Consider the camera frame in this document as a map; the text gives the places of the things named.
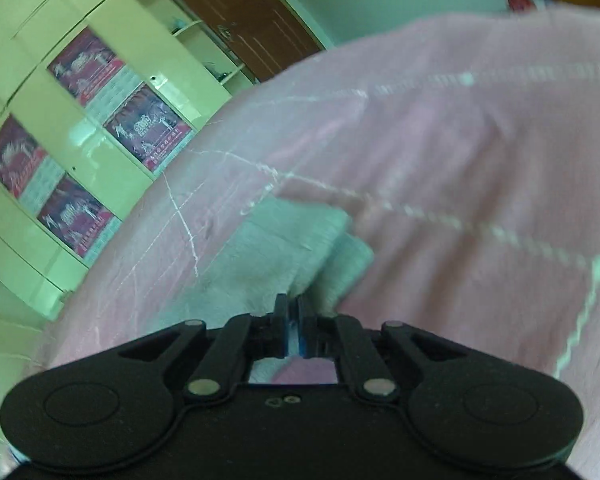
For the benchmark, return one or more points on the cream wardrobe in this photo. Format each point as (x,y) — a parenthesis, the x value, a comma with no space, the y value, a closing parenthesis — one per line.
(87,155)

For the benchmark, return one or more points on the cream corner shelf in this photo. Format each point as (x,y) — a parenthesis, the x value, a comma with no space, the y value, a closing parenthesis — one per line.
(195,35)

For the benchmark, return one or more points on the grey towel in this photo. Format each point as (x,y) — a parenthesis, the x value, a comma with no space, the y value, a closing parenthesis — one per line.
(280,245)

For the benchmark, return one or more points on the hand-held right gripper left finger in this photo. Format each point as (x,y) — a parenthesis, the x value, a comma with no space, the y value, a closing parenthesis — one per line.
(281,331)

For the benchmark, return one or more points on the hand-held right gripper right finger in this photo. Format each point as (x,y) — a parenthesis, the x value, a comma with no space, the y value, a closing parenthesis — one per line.
(306,332)

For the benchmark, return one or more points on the pink checked bedsheet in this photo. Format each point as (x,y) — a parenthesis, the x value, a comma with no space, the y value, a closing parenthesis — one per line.
(455,185)

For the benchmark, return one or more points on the brown wooden door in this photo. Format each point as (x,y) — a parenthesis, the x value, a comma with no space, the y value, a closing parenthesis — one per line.
(245,5)

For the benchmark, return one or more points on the red wall poster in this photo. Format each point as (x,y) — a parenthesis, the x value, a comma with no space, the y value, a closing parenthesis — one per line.
(85,67)
(17,160)
(147,130)
(75,217)

